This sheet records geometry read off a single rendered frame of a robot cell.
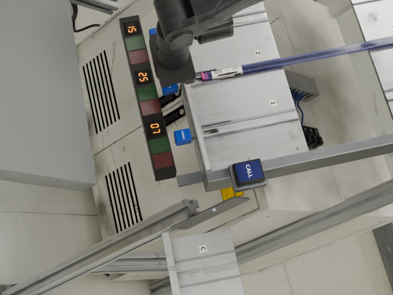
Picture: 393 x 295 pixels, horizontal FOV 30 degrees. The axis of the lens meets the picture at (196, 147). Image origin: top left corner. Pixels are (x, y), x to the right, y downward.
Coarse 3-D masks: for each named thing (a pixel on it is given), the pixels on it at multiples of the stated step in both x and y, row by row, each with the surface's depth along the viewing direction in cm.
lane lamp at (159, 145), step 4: (152, 140) 137; (156, 140) 137; (160, 140) 137; (164, 140) 137; (152, 144) 137; (156, 144) 137; (160, 144) 137; (164, 144) 137; (168, 144) 137; (152, 148) 137; (156, 148) 137; (160, 148) 137; (164, 148) 137; (168, 148) 137; (152, 152) 136; (156, 152) 136; (160, 152) 137
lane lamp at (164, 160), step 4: (164, 152) 137; (168, 152) 137; (152, 156) 136; (156, 156) 136; (160, 156) 136; (164, 156) 136; (168, 156) 136; (156, 160) 136; (160, 160) 136; (164, 160) 136; (168, 160) 136; (172, 160) 136; (156, 164) 136; (160, 164) 136; (164, 164) 136; (168, 164) 136; (172, 164) 136; (156, 168) 135; (160, 168) 135
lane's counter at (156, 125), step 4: (160, 120) 139; (148, 124) 138; (152, 124) 138; (156, 124) 138; (160, 124) 139; (148, 128) 138; (152, 128) 138; (156, 128) 138; (160, 128) 138; (148, 132) 138; (152, 132) 138; (156, 132) 138; (160, 132) 138; (164, 132) 138; (152, 136) 138
